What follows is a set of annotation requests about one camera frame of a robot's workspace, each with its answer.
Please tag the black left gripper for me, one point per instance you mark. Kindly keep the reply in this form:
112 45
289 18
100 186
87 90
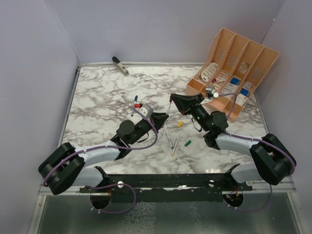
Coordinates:
160 119

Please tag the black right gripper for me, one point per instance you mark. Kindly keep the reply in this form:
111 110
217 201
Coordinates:
184 103

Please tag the green marker pen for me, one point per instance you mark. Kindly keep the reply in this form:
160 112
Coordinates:
168 137

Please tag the blue marker pen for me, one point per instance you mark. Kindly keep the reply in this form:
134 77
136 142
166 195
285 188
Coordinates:
133 107

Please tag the yellow marker pen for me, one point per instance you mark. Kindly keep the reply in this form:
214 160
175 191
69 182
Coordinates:
175 145

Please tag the green pen cap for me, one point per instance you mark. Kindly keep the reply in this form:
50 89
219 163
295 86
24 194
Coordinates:
187 143

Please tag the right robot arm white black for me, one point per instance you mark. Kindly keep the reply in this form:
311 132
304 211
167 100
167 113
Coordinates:
272 162

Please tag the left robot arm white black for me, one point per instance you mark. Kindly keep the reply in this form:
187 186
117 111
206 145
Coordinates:
69 166

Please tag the white oval tag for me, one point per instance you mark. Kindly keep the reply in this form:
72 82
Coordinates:
209 71

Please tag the white card packet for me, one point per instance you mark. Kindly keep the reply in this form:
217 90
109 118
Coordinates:
228 88

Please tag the blue eraser box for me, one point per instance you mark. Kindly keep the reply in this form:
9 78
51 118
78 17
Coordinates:
235 81
244 92

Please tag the peach desk file organizer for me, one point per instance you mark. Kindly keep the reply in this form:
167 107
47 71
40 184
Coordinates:
239 57

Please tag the white red box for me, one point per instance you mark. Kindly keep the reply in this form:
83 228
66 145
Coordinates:
247 86

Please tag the grey black stapler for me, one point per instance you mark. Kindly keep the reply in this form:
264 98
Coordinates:
120 66

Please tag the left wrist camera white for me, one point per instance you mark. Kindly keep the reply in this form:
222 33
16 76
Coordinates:
144 109

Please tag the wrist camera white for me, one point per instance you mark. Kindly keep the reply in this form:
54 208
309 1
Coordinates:
211 94
144 109

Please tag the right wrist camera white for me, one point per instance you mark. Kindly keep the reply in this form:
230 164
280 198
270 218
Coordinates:
211 94

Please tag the black mounting rail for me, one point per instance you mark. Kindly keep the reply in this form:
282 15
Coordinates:
178 187

